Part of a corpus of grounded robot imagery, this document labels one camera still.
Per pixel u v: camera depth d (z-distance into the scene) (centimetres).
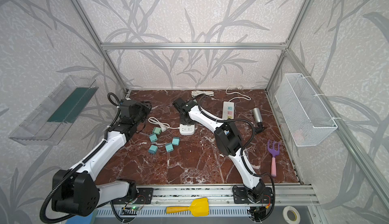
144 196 72
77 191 40
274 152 89
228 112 105
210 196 75
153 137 93
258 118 101
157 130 96
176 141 91
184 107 70
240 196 73
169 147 89
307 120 62
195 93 116
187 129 96
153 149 89
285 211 69
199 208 70
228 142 57
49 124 63
